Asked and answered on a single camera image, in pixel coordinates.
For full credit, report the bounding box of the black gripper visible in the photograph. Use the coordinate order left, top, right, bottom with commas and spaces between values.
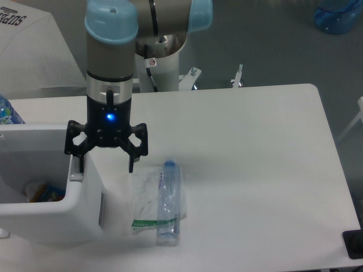
64, 96, 149, 173

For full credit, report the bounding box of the white push-lid trash can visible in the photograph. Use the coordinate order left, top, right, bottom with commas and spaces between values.
1, 125, 104, 243

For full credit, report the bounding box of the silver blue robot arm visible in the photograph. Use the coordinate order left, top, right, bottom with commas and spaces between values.
64, 1, 213, 172

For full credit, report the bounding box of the colourful trash inside can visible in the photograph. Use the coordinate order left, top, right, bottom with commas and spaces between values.
24, 182, 66, 203

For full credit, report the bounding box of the clear plastic bag green stripe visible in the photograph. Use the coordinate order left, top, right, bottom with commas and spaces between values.
131, 166, 187, 233

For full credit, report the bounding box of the clear empty plastic bottle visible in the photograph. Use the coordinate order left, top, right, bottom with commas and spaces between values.
157, 160, 181, 246

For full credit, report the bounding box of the blue labelled water bottle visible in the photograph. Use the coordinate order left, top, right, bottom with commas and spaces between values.
1, 95, 25, 125

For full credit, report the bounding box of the white printed cloth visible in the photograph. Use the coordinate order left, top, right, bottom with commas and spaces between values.
1, 1, 86, 99

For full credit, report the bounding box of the large blue water jug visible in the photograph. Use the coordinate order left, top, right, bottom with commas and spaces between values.
313, 1, 362, 35

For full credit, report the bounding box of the black device at table edge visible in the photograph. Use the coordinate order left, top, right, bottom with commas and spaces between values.
343, 229, 362, 260

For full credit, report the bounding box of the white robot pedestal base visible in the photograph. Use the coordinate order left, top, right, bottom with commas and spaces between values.
132, 32, 244, 94

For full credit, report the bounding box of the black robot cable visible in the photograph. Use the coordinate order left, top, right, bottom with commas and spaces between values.
143, 45, 159, 93

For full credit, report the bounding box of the white frame at right edge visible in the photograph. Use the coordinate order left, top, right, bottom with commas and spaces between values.
337, 97, 362, 143

